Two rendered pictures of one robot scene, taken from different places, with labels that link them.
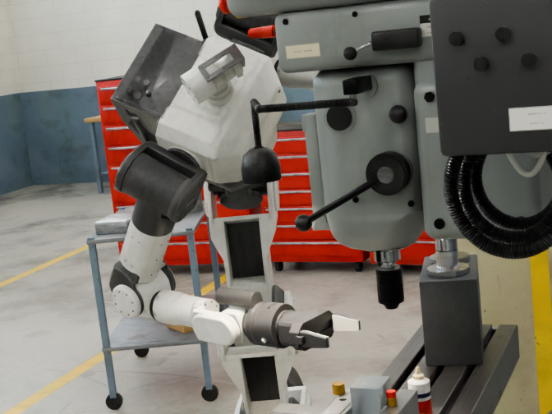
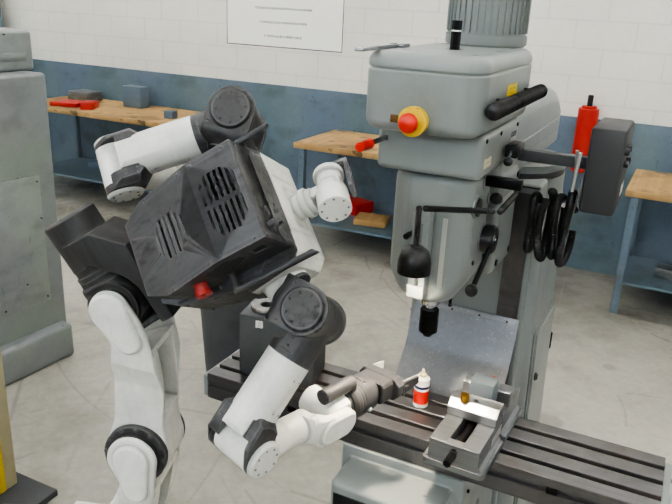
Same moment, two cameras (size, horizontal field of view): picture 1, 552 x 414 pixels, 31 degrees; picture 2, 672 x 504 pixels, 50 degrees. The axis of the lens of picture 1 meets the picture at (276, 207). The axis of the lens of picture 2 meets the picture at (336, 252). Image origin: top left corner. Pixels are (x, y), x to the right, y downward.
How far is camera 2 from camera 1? 2.45 m
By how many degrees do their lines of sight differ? 85
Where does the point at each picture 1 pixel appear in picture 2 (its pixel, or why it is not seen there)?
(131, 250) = (286, 397)
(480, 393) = not seen: hidden behind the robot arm
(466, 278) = not seen: hidden behind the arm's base
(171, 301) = (286, 431)
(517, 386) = not seen: outside the picture
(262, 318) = (369, 391)
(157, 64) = (258, 187)
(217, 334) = (344, 429)
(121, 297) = (265, 457)
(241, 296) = (349, 385)
